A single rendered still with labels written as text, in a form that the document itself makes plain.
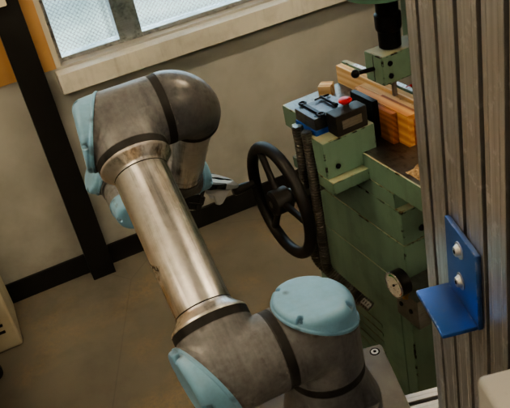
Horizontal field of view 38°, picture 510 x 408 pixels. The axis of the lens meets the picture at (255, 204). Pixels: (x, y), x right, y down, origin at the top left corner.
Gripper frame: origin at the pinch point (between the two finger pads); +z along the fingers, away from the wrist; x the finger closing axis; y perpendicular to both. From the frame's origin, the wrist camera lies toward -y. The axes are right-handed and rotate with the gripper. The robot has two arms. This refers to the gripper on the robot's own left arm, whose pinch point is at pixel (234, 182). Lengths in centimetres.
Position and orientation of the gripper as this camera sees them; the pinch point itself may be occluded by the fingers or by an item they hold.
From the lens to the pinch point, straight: 175.5
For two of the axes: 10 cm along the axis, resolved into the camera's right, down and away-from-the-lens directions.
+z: 8.5, 0.7, 5.2
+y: -2.7, 9.1, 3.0
